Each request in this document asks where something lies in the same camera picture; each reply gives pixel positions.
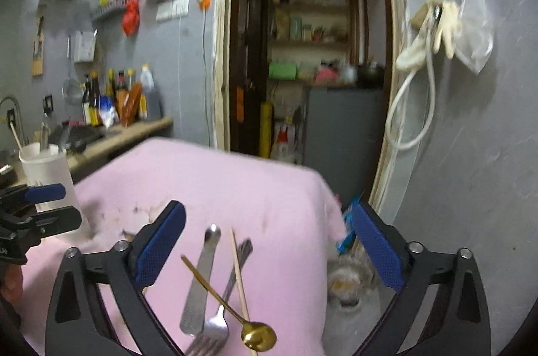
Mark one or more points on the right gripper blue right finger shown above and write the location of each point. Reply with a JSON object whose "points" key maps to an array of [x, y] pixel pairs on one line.
{"points": [[406, 267]]}

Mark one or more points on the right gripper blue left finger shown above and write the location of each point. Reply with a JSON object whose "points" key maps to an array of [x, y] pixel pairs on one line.
{"points": [[134, 266]]}

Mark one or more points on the white utensil holder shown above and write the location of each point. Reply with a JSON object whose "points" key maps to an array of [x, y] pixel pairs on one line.
{"points": [[49, 166]]}

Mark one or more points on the steel utensil handle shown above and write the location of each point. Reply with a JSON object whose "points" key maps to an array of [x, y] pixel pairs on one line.
{"points": [[193, 314]]}

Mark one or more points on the steel fork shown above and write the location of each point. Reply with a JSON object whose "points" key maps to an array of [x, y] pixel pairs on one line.
{"points": [[215, 331]]}

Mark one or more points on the wooden chopstick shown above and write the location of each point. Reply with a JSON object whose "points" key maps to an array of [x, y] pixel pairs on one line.
{"points": [[238, 275]]}

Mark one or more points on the gold spoon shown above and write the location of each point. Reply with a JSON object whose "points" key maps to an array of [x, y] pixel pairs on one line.
{"points": [[257, 336]]}

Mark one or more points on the left hand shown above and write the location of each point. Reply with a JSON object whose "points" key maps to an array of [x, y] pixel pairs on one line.
{"points": [[12, 284]]}

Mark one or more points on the black wok pan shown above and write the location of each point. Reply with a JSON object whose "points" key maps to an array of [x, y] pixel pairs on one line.
{"points": [[74, 138]]}

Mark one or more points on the steel faucet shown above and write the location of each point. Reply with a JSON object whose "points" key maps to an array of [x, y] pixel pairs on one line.
{"points": [[17, 121]]}

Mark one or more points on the pink table cloth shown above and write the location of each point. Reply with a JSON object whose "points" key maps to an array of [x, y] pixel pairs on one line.
{"points": [[289, 213]]}

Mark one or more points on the dark soy sauce bottle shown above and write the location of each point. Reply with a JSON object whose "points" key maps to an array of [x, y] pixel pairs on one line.
{"points": [[94, 99]]}

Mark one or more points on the mesh strainer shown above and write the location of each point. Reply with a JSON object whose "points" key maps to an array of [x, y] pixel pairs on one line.
{"points": [[71, 88]]}

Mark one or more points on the grey cabinet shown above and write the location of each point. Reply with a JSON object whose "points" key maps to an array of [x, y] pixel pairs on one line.
{"points": [[344, 130]]}

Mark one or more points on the yellow-label sauce bottle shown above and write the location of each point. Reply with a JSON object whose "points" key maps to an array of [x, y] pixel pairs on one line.
{"points": [[110, 89]]}

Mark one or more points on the wooden knife holder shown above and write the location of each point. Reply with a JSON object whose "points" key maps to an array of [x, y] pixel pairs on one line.
{"points": [[37, 67]]}

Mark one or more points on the white plastic jug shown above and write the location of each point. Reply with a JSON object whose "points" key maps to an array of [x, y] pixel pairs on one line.
{"points": [[148, 85]]}

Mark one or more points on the black pot on cabinet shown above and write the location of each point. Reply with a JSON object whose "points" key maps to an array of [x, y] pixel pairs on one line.
{"points": [[370, 76]]}

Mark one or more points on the red plastic bag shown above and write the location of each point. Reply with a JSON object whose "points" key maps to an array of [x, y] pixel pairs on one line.
{"points": [[131, 18]]}

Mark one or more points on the wooden shelf unit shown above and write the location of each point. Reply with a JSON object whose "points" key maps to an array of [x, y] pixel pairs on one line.
{"points": [[311, 40]]}

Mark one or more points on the white wall box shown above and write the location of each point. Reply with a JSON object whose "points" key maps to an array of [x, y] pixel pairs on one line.
{"points": [[84, 47]]}

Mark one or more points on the clear plastic bag on wall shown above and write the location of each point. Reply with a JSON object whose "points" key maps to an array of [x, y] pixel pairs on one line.
{"points": [[474, 36]]}

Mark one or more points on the grey wire wall shelf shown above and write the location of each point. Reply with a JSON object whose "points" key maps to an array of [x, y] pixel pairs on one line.
{"points": [[110, 8]]}

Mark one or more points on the white wall socket plate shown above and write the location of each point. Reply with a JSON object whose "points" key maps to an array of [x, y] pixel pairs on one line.
{"points": [[172, 9]]}

